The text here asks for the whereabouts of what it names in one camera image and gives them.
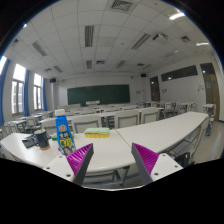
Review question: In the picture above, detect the yellow green sponge box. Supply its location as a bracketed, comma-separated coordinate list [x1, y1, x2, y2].
[84, 128, 110, 138]

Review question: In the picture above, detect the green chalkboard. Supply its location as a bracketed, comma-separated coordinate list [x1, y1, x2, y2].
[67, 85, 130, 106]

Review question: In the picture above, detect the black item on desk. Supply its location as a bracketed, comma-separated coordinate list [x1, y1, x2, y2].
[22, 135, 38, 148]

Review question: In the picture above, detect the wooden door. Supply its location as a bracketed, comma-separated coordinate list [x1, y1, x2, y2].
[204, 74, 220, 121]

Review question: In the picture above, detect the blue curtain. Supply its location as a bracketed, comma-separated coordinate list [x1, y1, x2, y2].
[23, 70, 30, 116]

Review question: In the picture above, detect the ceiling projector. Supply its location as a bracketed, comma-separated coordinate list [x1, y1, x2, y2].
[153, 33, 168, 44]

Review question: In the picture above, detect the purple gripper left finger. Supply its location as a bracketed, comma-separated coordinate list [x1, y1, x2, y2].
[66, 144, 94, 185]

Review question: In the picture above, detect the black cup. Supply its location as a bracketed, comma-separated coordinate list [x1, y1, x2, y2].
[34, 129, 50, 150]

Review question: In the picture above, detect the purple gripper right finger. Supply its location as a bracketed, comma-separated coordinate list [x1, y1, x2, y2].
[131, 143, 159, 185]

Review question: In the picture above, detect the white chair back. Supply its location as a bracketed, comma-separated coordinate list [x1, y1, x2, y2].
[114, 110, 139, 129]
[71, 115, 102, 133]
[141, 107, 159, 124]

